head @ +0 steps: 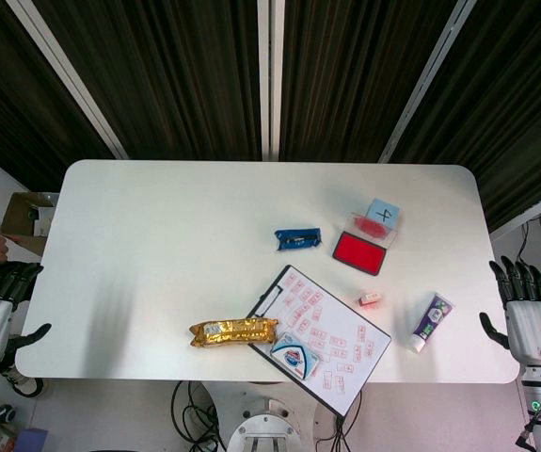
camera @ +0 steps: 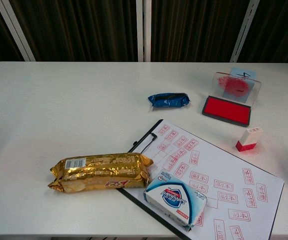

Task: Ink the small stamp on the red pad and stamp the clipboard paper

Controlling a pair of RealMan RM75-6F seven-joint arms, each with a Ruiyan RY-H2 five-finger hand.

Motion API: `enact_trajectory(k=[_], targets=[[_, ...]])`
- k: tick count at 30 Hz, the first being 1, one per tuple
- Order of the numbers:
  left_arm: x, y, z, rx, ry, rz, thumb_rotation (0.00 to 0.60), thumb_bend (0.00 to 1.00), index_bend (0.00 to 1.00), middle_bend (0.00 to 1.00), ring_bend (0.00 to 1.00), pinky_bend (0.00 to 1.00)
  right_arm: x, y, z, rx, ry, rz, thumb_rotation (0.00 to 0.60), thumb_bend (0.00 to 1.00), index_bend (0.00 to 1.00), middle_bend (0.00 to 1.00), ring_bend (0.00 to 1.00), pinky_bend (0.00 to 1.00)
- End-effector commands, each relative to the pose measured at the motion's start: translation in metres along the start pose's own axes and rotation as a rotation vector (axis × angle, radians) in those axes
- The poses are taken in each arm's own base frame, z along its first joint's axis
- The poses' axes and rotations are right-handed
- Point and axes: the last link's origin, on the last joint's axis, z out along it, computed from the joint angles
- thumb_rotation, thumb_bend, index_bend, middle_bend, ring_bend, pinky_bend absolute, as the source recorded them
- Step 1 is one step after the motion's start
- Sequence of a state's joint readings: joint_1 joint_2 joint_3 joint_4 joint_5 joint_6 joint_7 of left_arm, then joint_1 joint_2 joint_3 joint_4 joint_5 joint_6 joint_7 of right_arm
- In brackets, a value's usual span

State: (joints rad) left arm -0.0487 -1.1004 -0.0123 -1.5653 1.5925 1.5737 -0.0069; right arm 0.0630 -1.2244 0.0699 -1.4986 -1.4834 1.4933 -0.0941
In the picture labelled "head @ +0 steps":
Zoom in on white frame rail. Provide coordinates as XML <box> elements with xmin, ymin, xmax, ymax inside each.
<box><xmin>488</xmin><ymin>186</ymin><xmax>541</xmax><ymax>236</ymax></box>

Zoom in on gold biscuit package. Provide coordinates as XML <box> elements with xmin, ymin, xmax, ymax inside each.
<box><xmin>188</xmin><ymin>317</ymin><xmax>281</xmax><ymax>349</ymax></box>

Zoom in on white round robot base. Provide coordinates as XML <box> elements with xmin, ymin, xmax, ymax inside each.
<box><xmin>225</xmin><ymin>395</ymin><xmax>310</xmax><ymax>452</ymax></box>

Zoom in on red ink pad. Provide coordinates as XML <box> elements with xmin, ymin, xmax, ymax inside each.
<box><xmin>331</xmin><ymin>231</ymin><xmax>388</xmax><ymax>276</ymax></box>

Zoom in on black cable bundle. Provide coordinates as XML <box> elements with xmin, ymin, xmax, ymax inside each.
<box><xmin>315</xmin><ymin>389</ymin><xmax>366</xmax><ymax>452</ymax></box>

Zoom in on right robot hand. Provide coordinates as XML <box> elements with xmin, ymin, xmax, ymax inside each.
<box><xmin>479</xmin><ymin>257</ymin><xmax>541</xmax><ymax>367</ymax></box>

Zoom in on purple white toothpaste tube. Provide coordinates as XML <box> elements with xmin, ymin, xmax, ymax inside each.
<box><xmin>404</xmin><ymin>291</ymin><xmax>456</xmax><ymax>355</ymax></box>

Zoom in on white frame post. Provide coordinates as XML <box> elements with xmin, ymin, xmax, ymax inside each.
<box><xmin>256</xmin><ymin>0</ymin><xmax>287</xmax><ymax>161</ymax></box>
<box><xmin>377</xmin><ymin>0</ymin><xmax>479</xmax><ymax>164</ymax></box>
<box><xmin>6</xmin><ymin>0</ymin><xmax>129</xmax><ymax>160</ymax></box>

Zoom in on black white sneaker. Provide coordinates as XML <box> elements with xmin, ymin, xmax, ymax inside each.
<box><xmin>4</xmin><ymin>364</ymin><xmax>45</xmax><ymax>397</ymax></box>

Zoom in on black coiled floor cables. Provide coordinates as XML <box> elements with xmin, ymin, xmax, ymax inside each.
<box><xmin>170</xmin><ymin>379</ymin><xmax>220</xmax><ymax>452</ymax></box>

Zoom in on blue snack packet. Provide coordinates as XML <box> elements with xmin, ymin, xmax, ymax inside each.
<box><xmin>273</xmin><ymin>227</ymin><xmax>323</xmax><ymax>253</ymax></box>

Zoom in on clear ink pad lid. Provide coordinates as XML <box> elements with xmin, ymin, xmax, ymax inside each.
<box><xmin>347</xmin><ymin>211</ymin><xmax>401</xmax><ymax>248</ymax></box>

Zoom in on open cardboard box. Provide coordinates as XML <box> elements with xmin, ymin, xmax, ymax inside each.
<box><xmin>0</xmin><ymin>191</ymin><xmax>60</xmax><ymax>258</ymax></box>

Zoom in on clipboard with stamped paper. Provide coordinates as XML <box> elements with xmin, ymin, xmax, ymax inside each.
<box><xmin>246</xmin><ymin>264</ymin><xmax>392</xmax><ymax>418</ymax></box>

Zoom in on white blue soap box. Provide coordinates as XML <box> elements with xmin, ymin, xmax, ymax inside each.
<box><xmin>269</xmin><ymin>331</ymin><xmax>323</xmax><ymax>381</ymax></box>

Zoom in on purple box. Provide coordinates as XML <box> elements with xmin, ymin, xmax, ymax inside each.
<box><xmin>15</xmin><ymin>428</ymin><xmax>48</xmax><ymax>452</ymax></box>

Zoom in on dark pleated curtain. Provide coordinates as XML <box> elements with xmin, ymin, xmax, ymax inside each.
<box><xmin>0</xmin><ymin>0</ymin><xmax>541</xmax><ymax>234</ymax></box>

